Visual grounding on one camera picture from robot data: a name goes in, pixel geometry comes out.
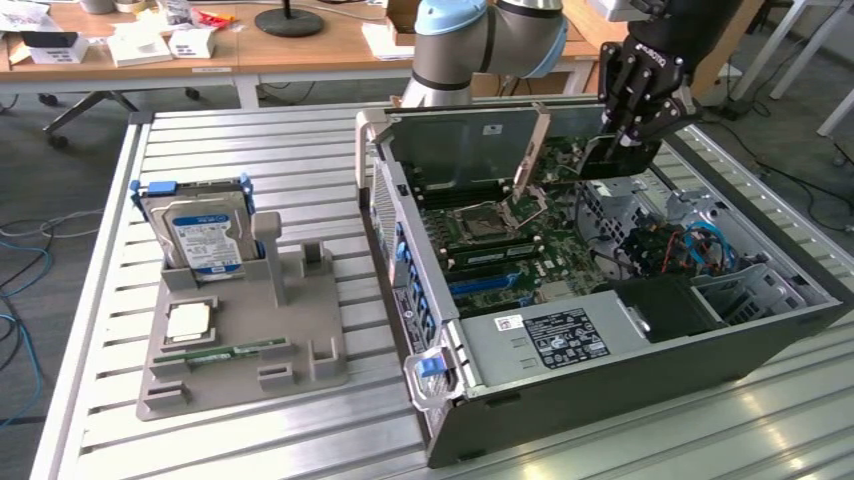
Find grey power supply unit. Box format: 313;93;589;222
457;291;652;389

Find flat white box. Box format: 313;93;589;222
105;30;173;68

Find metal CPU socket cover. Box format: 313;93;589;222
500;184;556;232

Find perforated metal drive cage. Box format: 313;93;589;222
573;177;675;251

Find blue case latch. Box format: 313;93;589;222
412;349;449;384

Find black graphics card metal bracket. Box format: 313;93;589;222
512;101;663;190

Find white paper stack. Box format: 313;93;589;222
361;22;419;62

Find CPU socket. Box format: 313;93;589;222
452;199;528;246

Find silver CPU chip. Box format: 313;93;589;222
162;303;212;344

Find blue expansion slot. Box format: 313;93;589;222
447;272;525;296

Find grey printed parts rack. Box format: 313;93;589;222
134;211;349;422

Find installed green RAM stick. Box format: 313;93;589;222
452;243;540;261

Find green motherboard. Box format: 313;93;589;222
409;174;619;321

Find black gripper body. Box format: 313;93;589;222
623;0;746;92

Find black desk base castors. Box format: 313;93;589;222
38;89;201;149

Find hard disk in blue caddy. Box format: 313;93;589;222
128;174;263;281

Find dark grey open PC case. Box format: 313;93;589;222
355;89;854;470

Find white table frame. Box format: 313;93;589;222
730;0;854;137

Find white box black lid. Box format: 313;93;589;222
18;30;89;65

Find red wire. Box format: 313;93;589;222
659;227;690;274

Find blue wire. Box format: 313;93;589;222
684;219;739;274

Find brown cardboard box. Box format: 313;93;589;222
387;0;420;34

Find wooden desk white frame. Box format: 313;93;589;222
0;0;605;109

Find black round lamp base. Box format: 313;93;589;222
253;0;327;39

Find metal disk bay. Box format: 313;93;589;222
690;263;808;327

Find small white labelled box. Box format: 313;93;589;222
166;28;216;60

